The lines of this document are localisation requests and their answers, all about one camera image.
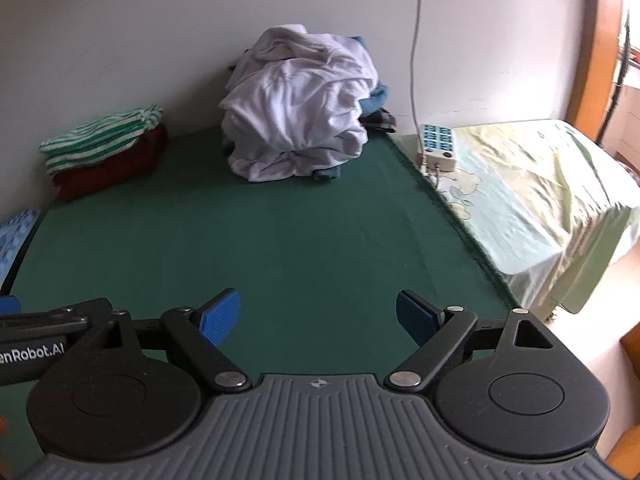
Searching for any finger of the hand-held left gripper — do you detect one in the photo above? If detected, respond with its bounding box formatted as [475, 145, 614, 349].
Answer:
[0, 296, 111, 335]

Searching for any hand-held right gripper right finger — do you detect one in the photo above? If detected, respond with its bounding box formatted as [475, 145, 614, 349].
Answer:
[385, 289, 556, 393]

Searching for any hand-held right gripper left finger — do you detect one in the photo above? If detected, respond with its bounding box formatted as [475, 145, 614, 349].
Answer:
[82, 288, 252, 395]

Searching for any white t-shirt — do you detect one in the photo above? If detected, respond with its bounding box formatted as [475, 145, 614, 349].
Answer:
[218, 24, 379, 183]

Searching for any blue patterned cloth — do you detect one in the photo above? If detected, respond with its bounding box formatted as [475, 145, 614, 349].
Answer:
[0, 208, 42, 286]

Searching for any dark red folded garment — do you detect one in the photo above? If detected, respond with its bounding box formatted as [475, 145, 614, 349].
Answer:
[52, 125, 168, 202]

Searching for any white power strip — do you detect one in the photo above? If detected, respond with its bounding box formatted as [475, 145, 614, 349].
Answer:
[417, 124, 458, 173]

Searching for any pale green bed sheet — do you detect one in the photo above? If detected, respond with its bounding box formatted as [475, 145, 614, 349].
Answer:
[400, 119, 640, 316]

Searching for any green striped folded shirt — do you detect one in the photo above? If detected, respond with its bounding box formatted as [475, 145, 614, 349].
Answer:
[39, 105, 165, 176]

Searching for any dark plaid garment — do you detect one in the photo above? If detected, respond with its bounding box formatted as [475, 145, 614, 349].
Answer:
[360, 107, 398, 134]

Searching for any blue crumpled garment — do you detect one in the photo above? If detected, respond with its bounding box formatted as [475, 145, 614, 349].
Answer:
[227, 35, 391, 181]

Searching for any thin wall cable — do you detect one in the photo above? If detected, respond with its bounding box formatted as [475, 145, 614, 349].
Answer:
[410, 0, 426, 133]

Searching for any wooden door frame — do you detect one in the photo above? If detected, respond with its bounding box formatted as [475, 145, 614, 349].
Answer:
[565, 0, 640, 141]

